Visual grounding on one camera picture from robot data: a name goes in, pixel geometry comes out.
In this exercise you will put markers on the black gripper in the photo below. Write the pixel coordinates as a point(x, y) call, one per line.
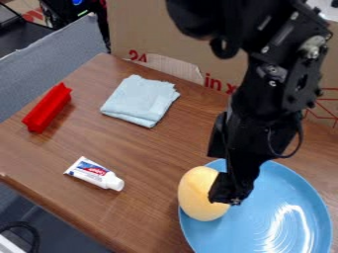
point(247, 143)

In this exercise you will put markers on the yellow ball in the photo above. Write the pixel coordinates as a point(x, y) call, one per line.
point(192, 194)

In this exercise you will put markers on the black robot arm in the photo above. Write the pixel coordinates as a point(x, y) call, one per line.
point(283, 35)

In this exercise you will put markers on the blue plate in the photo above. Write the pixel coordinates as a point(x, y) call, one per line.
point(282, 219)

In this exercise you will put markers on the light blue folded cloth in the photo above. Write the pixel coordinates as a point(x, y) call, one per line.
point(140, 101)

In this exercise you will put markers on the white toothpaste tube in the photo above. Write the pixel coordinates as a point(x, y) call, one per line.
point(92, 173)

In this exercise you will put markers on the red plastic block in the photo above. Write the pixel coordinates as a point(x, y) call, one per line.
point(40, 116)

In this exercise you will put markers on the grey fabric partition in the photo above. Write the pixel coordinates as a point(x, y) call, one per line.
point(31, 70)

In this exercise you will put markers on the black equipment in background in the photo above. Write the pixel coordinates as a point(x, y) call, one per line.
point(61, 12)

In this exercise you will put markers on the cardboard box wall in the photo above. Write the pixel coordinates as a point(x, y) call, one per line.
point(145, 38)

